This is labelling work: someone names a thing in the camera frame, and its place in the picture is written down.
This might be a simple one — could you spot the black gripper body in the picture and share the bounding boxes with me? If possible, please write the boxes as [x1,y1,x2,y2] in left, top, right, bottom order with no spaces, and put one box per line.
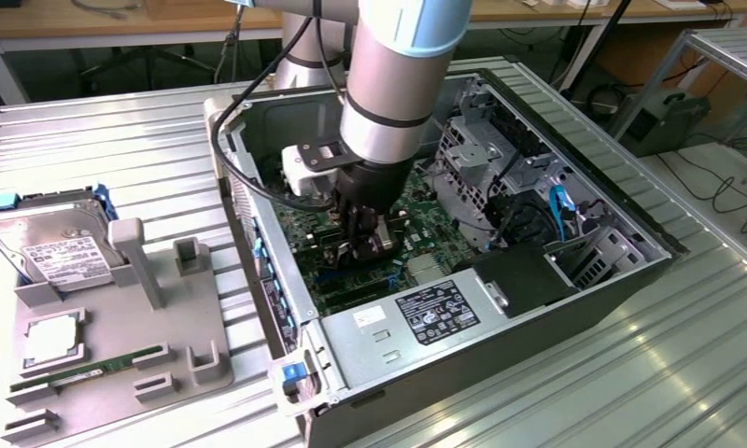
[334,158,414,218]

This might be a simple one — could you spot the black tripod legs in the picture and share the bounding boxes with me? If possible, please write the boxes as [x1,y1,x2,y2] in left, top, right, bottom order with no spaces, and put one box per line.
[78,44,219,92]

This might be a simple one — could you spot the silver chipset heatsink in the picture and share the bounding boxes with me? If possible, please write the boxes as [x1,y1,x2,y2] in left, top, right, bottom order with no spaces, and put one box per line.
[407,256,454,287]

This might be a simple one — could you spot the blue SATA wire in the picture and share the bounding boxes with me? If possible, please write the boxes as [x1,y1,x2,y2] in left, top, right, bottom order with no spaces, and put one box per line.
[551,184,578,244]

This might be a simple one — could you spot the grey cable on desk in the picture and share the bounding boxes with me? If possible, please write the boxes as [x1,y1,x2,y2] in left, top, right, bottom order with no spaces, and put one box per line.
[71,0,142,20]

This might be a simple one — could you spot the silver perforated bracket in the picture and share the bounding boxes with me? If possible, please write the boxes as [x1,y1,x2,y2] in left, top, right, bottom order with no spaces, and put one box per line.
[547,223,672,290]

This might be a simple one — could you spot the wooden desk white frame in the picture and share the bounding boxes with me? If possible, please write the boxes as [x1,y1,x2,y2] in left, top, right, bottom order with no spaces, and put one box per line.
[0,0,747,106]

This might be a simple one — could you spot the black power wire bundle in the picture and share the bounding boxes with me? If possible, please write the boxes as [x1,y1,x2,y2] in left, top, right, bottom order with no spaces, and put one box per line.
[489,190,566,248]

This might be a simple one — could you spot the black dangling cable with plug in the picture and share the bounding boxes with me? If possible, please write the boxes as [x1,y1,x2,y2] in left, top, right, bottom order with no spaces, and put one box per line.
[222,4,246,80]

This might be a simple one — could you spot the grey parts rack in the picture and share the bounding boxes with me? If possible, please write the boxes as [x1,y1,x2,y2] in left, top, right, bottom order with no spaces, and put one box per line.
[0,217,236,444]

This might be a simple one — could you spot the silver power supply unit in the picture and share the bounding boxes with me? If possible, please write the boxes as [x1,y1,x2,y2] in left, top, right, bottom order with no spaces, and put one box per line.
[319,268,585,391]

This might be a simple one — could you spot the grey floor unit with handle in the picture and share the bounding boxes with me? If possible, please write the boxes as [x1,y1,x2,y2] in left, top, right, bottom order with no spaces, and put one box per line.
[613,91,716,158]

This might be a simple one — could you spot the aluminium slatted side table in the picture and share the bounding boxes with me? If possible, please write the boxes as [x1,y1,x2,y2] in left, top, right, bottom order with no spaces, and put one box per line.
[609,27,747,141]

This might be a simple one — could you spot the silver hard disk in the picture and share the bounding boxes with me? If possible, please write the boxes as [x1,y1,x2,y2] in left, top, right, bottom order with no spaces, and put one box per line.
[0,200,130,293]

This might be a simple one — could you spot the black plastic shroud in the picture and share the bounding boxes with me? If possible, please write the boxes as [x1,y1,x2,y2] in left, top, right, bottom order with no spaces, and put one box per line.
[470,242,581,321]

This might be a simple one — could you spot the green motherboard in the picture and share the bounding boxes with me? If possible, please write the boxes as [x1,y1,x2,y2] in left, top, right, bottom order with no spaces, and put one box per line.
[264,153,481,316]

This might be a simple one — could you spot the black expansion slot blue latch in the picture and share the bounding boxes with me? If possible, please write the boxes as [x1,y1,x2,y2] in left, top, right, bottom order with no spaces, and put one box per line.
[320,278,395,300]

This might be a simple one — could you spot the graphics card with black fan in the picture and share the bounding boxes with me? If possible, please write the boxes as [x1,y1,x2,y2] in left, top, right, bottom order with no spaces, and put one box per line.
[308,223,413,276]

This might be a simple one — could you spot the silver disk bay cage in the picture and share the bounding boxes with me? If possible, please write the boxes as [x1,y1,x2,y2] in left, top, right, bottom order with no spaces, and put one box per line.
[435,78,578,246]

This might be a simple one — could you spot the open black PC case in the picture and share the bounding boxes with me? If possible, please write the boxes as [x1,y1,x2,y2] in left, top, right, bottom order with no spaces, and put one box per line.
[202,67,690,448]

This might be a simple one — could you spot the green RAM stick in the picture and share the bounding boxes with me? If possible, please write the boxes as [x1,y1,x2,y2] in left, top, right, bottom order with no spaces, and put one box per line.
[9,344,163,393]

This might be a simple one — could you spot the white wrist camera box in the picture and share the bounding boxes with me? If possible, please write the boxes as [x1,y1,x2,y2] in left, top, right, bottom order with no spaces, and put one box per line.
[279,139,365,198]

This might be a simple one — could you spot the silver CPU chip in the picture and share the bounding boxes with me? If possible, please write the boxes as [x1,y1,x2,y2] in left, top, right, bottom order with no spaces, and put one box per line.
[23,319,83,363]

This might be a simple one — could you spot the black coiled cable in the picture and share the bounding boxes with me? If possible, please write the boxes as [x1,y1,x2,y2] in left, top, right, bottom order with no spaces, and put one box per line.
[589,83,626,118]

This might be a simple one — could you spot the blue case latch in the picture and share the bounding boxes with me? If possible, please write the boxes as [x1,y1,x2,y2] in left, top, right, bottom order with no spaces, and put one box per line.
[279,363,307,388]

